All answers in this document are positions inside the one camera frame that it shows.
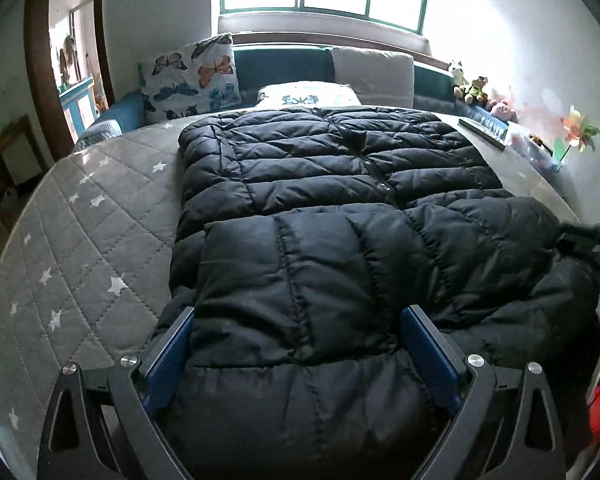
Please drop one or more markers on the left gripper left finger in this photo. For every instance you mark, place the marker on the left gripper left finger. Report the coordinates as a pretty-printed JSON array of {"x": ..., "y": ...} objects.
[{"x": 100, "y": 424}]

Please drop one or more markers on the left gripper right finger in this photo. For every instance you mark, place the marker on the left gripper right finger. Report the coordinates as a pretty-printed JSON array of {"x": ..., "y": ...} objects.
[{"x": 503, "y": 423}]

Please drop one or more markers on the black puffer jacket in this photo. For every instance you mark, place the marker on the black puffer jacket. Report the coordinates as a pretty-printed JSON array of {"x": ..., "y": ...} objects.
[{"x": 302, "y": 237}]

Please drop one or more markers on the grey star quilted bedspread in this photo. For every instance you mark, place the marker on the grey star quilted bedspread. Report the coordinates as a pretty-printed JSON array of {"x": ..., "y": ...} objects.
[{"x": 84, "y": 275}]

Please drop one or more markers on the wooden desk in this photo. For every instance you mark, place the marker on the wooden desk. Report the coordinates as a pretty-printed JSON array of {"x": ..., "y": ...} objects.
[{"x": 22, "y": 164}]

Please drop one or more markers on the colourful paper pinwheel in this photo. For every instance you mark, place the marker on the colourful paper pinwheel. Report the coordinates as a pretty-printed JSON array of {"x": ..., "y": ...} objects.
[{"x": 579, "y": 135}]

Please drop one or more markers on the pink plush toy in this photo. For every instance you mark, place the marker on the pink plush toy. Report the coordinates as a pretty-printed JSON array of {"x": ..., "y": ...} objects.
[{"x": 503, "y": 108}]

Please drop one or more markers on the green plush toy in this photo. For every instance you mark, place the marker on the green plush toy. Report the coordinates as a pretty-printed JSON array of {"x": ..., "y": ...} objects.
[{"x": 474, "y": 94}]

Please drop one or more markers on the white plush toy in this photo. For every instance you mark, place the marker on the white plush toy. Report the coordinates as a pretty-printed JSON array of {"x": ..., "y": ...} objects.
[{"x": 460, "y": 83}]

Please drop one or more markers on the butterfly print pillow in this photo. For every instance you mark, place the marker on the butterfly print pillow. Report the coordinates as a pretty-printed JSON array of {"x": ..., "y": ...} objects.
[{"x": 190, "y": 80}]

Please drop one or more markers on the grey headboard cushion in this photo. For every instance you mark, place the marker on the grey headboard cushion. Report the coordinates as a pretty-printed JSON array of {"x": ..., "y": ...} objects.
[{"x": 378, "y": 77}]

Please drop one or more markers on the white embroidered pillow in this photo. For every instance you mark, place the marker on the white embroidered pillow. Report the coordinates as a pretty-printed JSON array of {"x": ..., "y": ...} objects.
[{"x": 306, "y": 94}]

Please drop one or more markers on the teal padded headboard cushion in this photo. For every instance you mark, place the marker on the teal padded headboard cushion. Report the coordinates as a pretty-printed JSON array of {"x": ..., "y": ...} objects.
[{"x": 258, "y": 65}]

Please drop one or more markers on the wooden door frame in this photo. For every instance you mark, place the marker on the wooden door frame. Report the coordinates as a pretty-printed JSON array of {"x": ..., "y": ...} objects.
[{"x": 40, "y": 74}]

